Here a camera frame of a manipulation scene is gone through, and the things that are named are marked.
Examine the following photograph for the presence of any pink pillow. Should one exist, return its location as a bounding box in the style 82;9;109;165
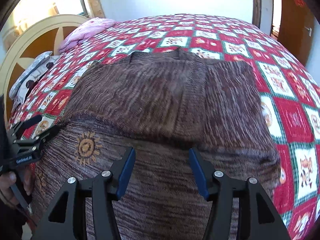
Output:
58;17;116;54

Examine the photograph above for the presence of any yellow curtain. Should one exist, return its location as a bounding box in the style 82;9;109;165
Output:
1;0;83;52
86;0;105;18

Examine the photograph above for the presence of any brown knitted sweater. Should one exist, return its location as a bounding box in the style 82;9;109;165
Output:
31;49;280;239

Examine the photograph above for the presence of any silver door handle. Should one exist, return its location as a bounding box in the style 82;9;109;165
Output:
304;27;312;37

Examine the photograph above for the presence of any brown wooden door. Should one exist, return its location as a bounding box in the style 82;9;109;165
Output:
278;0;314;65

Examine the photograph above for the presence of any cream wooden headboard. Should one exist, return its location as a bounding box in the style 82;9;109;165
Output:
1;14;88;121

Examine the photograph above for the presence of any red patchwork bedspread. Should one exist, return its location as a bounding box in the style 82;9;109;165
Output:
9;14;319;239

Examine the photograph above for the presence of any person left hand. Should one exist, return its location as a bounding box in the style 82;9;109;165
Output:
0;166;33;209

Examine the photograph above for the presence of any red double happiness decal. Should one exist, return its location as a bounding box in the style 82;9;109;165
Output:
294;0;305;8

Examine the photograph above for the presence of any yellow curtain left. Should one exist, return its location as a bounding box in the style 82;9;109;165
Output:
1;0;83;52

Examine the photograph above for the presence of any grey patterned pillow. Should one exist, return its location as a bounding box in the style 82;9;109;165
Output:
9;51;60;104

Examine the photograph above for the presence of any yellow curtain right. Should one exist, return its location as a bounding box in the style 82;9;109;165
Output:
86;0;105;18

